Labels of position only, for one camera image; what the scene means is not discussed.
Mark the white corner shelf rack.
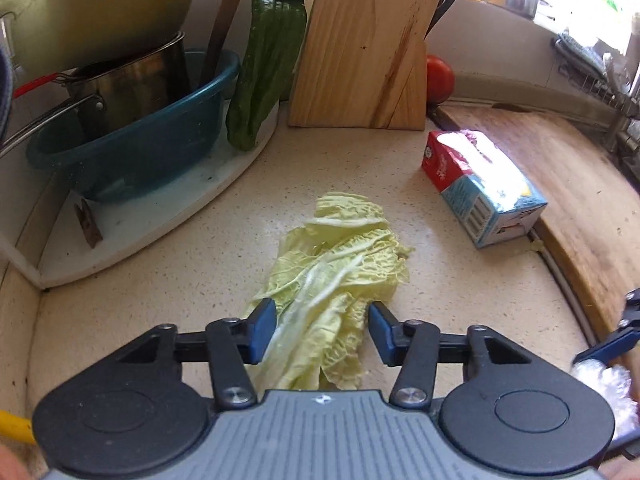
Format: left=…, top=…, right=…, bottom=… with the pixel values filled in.
left=1, top=106, right=279, bottom=290

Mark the yellow gas hose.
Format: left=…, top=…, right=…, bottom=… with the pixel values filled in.
left=0, top=408, right=37, bottom=446

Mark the red tomato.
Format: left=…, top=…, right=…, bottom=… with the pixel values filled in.
left=426, top=54, right=456, bottom=105

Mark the wooden knife block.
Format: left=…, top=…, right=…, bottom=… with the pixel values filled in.
left=288, top=0, right=438, bottom=131

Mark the red handled utensil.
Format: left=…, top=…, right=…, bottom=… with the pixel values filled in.
left=13, top=73, right=58, bottom=99

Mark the green vegetable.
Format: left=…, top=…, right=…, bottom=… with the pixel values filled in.
left=226, top=0, right=307, bottom=152

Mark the teal plastic basin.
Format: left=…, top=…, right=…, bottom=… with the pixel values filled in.
left=26, top=50, right=240, bottom=203

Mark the stainless steel pot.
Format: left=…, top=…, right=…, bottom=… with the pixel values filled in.
left=1, top=32, right=191, bottom=155

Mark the wooden cutting board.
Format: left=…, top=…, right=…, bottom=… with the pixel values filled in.
left=431, top=105, right=639, bottom=340

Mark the olive green bowl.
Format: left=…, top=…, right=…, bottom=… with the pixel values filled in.
left=1, top=0, right=192, bottom=80

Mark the metal dish rack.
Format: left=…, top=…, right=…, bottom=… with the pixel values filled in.
left=551, top=32, right=639, bottom=186

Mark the napa cabbage leaf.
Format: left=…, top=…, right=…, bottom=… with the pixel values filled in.
left=248, top=192, right=410, bottom=392

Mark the iced tea drink carton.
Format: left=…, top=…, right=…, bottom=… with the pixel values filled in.
left=421, top=129, right=548, bottom=248

